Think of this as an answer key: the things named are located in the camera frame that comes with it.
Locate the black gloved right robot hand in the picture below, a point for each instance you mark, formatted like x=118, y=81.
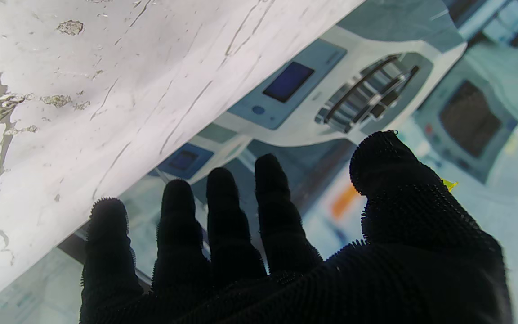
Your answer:
x=376, y=279

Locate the small yellow tag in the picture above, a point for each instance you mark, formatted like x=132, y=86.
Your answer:
x=448, y=184

